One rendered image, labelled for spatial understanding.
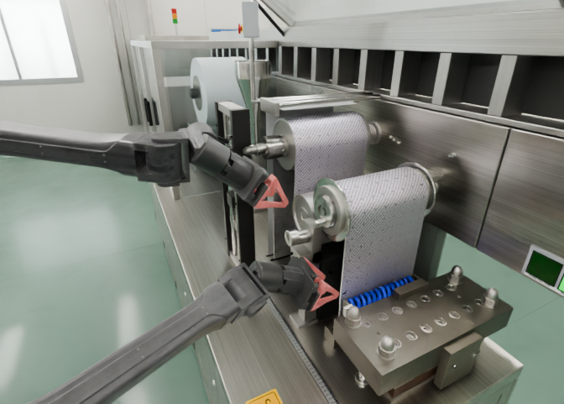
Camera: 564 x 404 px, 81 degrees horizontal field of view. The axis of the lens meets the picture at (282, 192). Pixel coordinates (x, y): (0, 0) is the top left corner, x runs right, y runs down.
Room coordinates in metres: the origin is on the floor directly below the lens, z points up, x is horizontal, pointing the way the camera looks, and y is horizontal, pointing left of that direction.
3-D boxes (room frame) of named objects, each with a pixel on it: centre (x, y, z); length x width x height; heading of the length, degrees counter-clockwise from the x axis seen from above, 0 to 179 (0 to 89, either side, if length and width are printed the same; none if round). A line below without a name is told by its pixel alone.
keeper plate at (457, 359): (0.51, -0.39, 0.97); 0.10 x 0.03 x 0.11; 116
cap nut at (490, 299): (0.62, -0.50, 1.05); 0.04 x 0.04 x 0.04
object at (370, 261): (0.68, -0.25, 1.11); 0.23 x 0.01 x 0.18; 116
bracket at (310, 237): (0.69, -0.06, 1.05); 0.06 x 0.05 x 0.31; 116
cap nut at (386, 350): (0.47, -0.21, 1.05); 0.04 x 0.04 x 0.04
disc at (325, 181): (0.68, -0.11, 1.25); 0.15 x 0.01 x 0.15; 26
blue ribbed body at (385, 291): (0.66, -0.25, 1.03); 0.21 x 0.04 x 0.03; 116
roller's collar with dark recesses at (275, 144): (0.89, 0.02, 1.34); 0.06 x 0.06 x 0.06; 26
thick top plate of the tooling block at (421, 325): (0.59, -0.33, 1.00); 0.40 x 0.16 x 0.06; 116
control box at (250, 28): (1.19, 0.11, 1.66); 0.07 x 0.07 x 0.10; 5
